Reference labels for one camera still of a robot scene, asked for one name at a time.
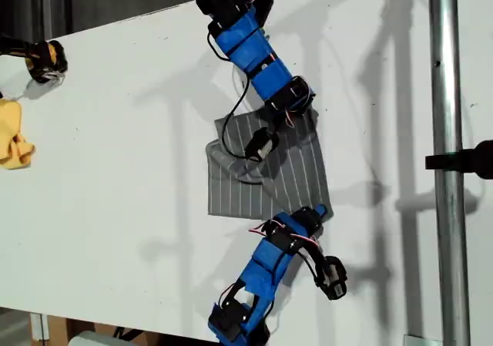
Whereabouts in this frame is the steel post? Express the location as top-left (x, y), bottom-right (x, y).
top-left (428, 0), bottom-right (471, 346)

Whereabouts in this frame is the white table leg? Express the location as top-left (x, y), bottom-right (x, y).
top-left (29, 312), bottom-right (50, 342)

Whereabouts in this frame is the black clamp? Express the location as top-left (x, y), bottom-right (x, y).
top-left (424, 139), bottom-right (493, 180)

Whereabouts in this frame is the black camera cable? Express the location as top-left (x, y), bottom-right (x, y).
top-left (206, 32), bottom-right (258, 161)
top-left (297, 250), bottom-right (320, 287)

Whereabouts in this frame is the yellow cloth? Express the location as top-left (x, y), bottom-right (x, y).
top-left (0, 98), bottom-right (36, 170)

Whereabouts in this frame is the white plastic container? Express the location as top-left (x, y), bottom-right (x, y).
top-left (68, 329), bottom-right (116, 346)

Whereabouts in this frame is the brown cardboard box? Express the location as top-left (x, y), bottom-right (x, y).
top-left (45, 314), bottom-right (192, 346)

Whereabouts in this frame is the grey white-striped towel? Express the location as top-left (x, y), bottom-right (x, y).
top-left (203, 106), bottom-right (333, 222)

